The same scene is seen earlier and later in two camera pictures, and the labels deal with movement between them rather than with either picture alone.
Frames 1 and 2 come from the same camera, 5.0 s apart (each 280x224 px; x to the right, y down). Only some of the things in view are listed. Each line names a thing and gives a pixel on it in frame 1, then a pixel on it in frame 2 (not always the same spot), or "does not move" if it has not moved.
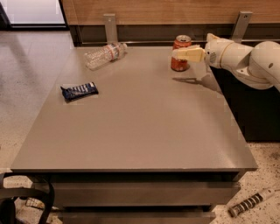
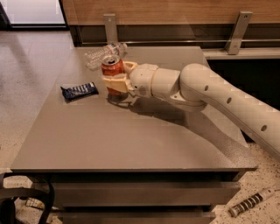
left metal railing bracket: (110, 28) does not move
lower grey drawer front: (136, 217) does not move
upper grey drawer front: (138, 194) does not move
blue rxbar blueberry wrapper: (79, 91) does not move
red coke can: (177, 64) to (112, 65)
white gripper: (214, 53) to (141, 79)
